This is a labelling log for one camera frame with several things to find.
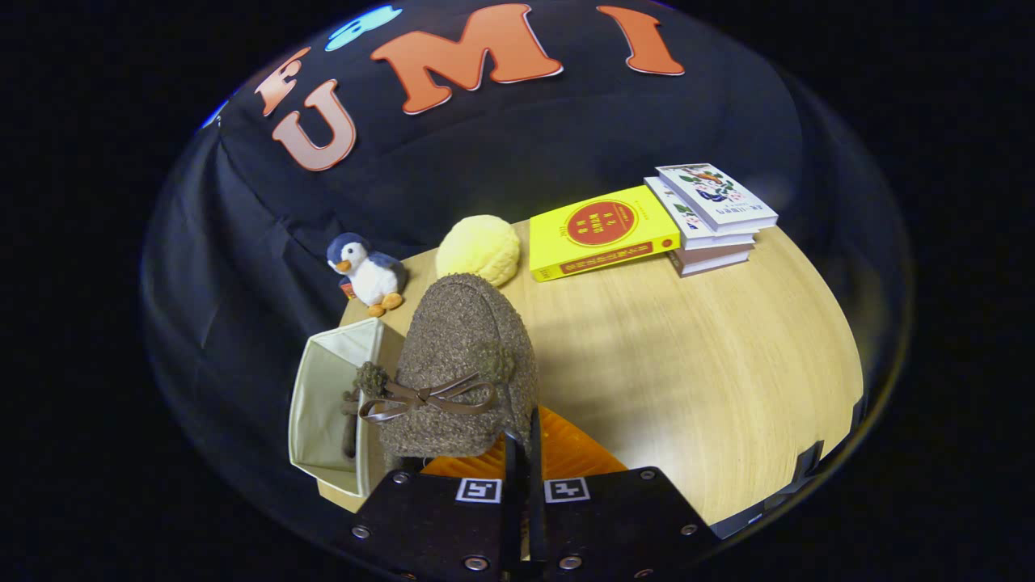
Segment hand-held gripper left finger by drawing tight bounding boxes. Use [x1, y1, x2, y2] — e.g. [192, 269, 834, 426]
[336, 431, 527, 582]

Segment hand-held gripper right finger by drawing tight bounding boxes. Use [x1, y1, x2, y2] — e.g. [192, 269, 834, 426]
[529, 407, 720, 582]

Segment brown fuzzy shoe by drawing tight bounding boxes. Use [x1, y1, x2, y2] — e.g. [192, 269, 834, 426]
[341, 388, 361, 459]
[354, 273, 539, 459]

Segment beige fabric storage box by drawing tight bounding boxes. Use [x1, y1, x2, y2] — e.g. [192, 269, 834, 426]
[289, 317, 405, 498]

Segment blue white penguin plush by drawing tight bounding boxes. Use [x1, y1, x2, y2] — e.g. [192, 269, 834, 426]
[326, 233, 408, 318]

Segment yellow round plush bun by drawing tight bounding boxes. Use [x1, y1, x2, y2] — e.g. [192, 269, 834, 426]
[435, 214, 521, 288]

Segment brown book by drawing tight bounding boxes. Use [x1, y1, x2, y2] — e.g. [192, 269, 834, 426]
[668, 244, 753, 277]

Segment yellow book with red circle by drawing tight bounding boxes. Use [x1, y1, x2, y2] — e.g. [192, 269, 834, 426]
[529, 185, 682, 283]

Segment black backdrop cloth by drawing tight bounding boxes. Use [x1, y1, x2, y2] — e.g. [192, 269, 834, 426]
[142, 0, 915, 534]

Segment white floral cover book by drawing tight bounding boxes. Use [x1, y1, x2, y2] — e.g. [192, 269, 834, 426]
[655, 163, 779, 235]

